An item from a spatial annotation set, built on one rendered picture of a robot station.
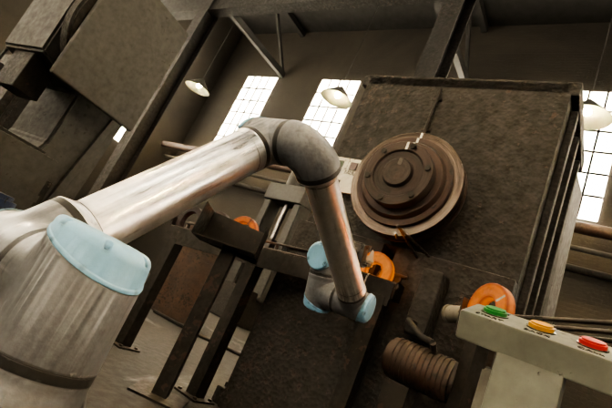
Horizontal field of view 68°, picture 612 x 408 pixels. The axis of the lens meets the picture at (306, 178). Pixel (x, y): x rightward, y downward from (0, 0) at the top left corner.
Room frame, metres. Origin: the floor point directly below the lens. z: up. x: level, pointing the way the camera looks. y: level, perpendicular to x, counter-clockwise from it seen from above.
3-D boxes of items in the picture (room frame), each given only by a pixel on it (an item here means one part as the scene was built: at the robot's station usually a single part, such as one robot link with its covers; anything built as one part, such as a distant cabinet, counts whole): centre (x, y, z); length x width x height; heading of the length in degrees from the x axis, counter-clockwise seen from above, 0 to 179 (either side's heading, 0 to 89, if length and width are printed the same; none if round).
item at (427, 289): (1.61, -0.58, 0.68); 0.11 x 0.08 x 0.24; 142
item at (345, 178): (2.04, -0.19, 1.15); 0.26 x 0.02 x 0.18; 52
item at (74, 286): (0.68, 0.23, 0.37); 0.17 x 0.15 x 0.18; 52
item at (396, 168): (1.67, -0.33, 1.11); 0.28 x 0.06 x 0.28; 52
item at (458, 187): (1.75, -0.39, 1.11); 0.47 x 0.06 x 0.47; 52
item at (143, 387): (1.87, 0.18, 0.36); 0.26 x 0.20 x 0.72; 87
